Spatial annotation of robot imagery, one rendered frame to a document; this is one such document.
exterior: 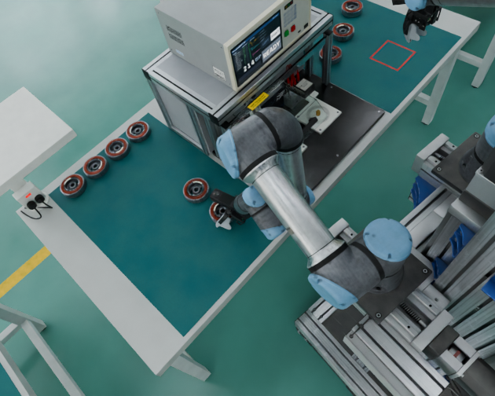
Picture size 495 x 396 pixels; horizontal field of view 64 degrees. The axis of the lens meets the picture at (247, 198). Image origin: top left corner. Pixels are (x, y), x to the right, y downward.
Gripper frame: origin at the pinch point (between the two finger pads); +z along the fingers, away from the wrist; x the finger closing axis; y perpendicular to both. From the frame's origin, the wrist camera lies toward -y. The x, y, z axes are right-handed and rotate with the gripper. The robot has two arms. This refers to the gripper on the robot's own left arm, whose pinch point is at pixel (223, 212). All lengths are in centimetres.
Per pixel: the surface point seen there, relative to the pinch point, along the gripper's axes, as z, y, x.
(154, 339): -1, 4, -55
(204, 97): -22.2, -32.2, 25.4
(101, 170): 29, -54, -7
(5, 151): -7, -75, -29
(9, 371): 20, -32, -90
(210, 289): -5.3, 10.9, -29.8
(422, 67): -22, 40, 109
